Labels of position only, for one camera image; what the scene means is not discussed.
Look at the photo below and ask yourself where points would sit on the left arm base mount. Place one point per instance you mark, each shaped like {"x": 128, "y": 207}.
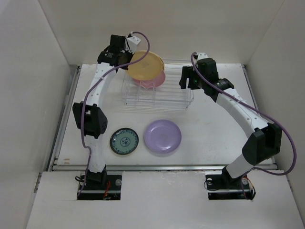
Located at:
{"x": 110, "y": 190}

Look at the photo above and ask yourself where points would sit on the pink plastic plate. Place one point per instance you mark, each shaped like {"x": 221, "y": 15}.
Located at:
{"x": 154, "y": 83}

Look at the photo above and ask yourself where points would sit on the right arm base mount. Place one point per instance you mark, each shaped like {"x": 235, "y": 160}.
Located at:
{"x": 218, "y": 189}

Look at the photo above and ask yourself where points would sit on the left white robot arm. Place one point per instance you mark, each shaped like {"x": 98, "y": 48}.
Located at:
{"x": 88, "y": 115}

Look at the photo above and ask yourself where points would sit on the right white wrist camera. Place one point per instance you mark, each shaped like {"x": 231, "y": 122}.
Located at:
{"x": 200, "y": 55}

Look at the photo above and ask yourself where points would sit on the white wire dish rack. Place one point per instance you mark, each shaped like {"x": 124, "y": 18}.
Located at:
{"x": 166, "y": 98}

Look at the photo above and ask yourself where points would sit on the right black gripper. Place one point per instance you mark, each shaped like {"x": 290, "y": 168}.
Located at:
{"x": 186, "y": 73}

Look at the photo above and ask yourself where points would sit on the teal patterned small plate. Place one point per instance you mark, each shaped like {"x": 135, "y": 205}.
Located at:
{"x": 124, "y": 141}

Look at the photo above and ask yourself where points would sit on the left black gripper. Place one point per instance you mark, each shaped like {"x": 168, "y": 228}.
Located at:
{"x": 130, "y": 55}

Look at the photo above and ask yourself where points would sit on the purple plastic plate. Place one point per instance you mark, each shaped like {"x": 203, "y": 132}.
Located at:
{"x": 162, "y": 136}

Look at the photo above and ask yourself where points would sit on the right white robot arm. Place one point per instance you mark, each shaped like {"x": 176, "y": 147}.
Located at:
{"x": 264, "y": 138}

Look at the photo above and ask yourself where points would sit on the aluminium table frame rail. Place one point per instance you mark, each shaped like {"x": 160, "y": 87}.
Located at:
{"x": 210, "y": 137}

